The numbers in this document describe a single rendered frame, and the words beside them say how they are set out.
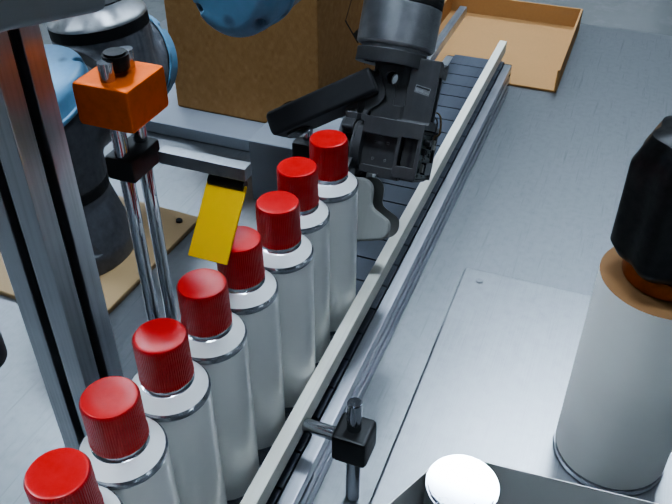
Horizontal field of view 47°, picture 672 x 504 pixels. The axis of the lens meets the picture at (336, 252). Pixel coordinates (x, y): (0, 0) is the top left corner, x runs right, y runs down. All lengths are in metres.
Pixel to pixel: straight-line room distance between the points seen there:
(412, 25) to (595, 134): 0.58
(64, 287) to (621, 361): 0.40
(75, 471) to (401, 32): 0.48
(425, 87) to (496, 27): 0.87
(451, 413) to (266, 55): 0.62
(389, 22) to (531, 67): 0.73
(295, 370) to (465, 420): 0.16
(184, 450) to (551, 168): 0.77
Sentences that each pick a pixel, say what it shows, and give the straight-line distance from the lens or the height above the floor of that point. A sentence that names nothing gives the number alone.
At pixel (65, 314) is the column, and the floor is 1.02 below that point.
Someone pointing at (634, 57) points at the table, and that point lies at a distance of 1.55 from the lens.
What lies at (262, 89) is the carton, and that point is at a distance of 1.16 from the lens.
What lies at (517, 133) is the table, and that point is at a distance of 1.23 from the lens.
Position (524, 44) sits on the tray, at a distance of 1.53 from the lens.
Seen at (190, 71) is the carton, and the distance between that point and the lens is 1.21.
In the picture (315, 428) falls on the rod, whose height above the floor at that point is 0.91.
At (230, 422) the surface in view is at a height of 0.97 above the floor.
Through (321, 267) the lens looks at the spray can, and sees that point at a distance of 0.66.
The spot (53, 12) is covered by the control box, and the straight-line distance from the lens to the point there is 0.35.
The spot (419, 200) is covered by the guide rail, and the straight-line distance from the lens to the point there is 0.89.
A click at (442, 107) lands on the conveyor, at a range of 1.17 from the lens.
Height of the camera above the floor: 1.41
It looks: 38 degrees down
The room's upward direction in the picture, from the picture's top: straight up
